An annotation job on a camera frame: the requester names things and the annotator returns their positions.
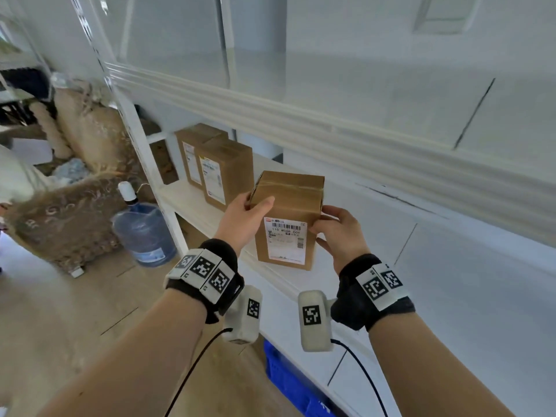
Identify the blue plastic crate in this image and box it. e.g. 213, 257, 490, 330
263, 339, 348, 417

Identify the beige rolled mat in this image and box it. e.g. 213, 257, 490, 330
29, 101, 74, 160

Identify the blue water jug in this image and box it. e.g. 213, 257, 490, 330
111, 202, 178, 268

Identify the person's right hand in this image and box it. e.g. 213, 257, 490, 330
309, 206, 370, 276

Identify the person's left hand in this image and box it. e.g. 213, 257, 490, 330
214, 193, 275, 257

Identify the black wrist strap with markers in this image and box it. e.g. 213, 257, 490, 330
164, 239, 245, 325
330, 254, 416, 333

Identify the brown patterned armchair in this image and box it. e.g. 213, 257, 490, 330
3, 84, 180, 279

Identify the person's right forearm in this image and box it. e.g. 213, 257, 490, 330
368, 312, 515, 417

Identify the cardboard box with white label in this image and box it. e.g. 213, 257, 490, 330
175, 123, 229, 190
249, 170, 325, 271
197, 138, 254, 212

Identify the black cable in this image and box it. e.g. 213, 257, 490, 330
164, 327, 234, 417
330, 339, 390, 417

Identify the white wrist camera with marker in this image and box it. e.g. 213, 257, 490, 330
221, 285, 264, 346
297, 290, 336, 353

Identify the white cloth bundle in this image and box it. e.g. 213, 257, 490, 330
0, 144, 50, 204

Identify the white metal shelf rack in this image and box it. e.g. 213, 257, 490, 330
69, 0, 556, 417

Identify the person's left forearm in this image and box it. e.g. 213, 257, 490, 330
37, 290, 208, 417

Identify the white water pump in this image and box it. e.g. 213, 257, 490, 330
118, 181, 156, 206

